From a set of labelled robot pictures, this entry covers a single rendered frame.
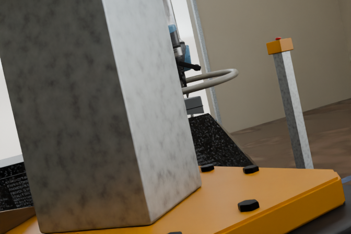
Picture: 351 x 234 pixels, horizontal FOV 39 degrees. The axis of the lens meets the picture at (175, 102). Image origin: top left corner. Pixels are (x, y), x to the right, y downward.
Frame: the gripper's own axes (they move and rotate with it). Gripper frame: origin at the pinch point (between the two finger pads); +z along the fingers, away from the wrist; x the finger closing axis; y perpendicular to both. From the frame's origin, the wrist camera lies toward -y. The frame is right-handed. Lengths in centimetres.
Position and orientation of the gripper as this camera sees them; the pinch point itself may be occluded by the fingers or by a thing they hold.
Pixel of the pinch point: (188, 94)
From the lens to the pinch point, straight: 255.0
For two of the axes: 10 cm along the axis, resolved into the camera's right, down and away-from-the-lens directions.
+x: 0.1, 0.9, -10.0
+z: 2.5, 9.6, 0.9
